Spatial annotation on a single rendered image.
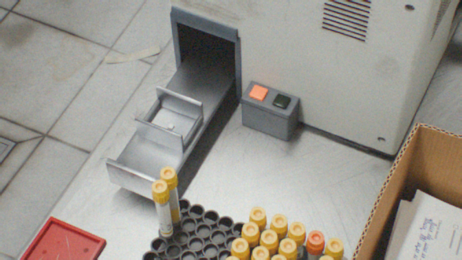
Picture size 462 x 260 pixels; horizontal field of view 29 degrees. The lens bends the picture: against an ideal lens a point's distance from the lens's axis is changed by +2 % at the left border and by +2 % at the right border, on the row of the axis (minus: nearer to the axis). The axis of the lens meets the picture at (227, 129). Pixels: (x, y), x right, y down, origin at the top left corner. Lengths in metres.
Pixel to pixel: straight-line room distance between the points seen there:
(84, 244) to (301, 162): 0.25
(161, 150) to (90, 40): 1.37
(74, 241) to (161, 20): 1.43
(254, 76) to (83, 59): 1.32
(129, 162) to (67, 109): 1.23
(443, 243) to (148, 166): 0.31
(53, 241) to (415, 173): 0.38
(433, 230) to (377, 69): 0.17
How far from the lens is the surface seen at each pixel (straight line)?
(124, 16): 2.34
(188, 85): 0.99
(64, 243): 0.94
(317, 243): 0.79
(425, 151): 0.86
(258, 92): 0.96
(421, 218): 0.88
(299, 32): 0.89
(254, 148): 0.99
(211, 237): 0.90
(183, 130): 0.95
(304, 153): 0.98
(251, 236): 0.79
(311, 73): 0.93
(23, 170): 2.08
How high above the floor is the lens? 1.69
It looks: 54 degrees down
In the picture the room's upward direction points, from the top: 3 degrees counter-clockwise
